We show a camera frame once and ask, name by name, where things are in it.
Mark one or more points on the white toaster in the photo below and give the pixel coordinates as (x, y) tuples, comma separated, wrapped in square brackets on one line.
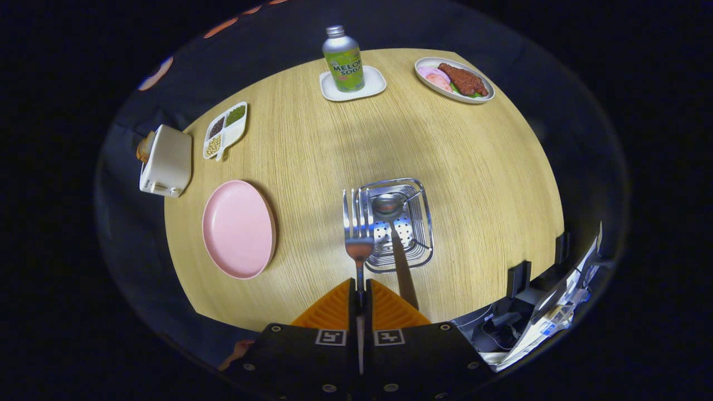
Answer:
[(170, 161)]

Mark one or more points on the perforated metal basket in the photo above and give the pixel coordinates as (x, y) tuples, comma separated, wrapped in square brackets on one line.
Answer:
[(420, 223)]

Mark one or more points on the toasted bread slices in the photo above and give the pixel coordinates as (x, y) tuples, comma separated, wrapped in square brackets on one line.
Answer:
[(146, 147)]

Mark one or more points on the white paper sheets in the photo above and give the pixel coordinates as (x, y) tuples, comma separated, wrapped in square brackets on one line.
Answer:
[(557, 317)]

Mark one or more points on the white square coaster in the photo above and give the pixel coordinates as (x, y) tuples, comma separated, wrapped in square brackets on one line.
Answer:
[(376, 83)]

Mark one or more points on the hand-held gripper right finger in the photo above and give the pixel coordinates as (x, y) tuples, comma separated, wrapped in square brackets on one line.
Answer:
[(423, 362)]

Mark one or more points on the black table clamp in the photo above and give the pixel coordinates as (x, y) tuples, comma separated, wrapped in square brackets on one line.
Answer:
[(519, 278), (562, 248)]

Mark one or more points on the green lettuce leaf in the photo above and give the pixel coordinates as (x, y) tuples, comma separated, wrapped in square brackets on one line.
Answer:
[(476, 96)]

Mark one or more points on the pink ham slices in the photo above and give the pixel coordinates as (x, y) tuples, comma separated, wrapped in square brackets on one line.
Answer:
[(435, 79)]

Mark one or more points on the metal spoon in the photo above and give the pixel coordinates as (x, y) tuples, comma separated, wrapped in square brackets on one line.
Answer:
[(389, 206)]

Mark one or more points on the green soda bottle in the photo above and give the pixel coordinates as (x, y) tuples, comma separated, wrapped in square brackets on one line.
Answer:
[(344, 61)]

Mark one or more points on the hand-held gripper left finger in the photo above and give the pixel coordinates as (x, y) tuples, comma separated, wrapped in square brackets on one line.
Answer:
[(301, 362)]

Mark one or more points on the white oval plate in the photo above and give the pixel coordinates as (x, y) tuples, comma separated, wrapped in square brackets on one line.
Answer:
[(484, 97)]

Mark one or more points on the brown fried meat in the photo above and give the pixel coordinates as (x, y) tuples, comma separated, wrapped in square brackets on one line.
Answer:
[(463, 79)]

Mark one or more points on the white divided dish with beans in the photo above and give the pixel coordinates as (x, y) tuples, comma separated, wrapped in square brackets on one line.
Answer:
[(228, 131)]

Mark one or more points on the pink round plate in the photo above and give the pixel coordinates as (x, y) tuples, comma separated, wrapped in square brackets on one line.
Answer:
[(239, 228)]

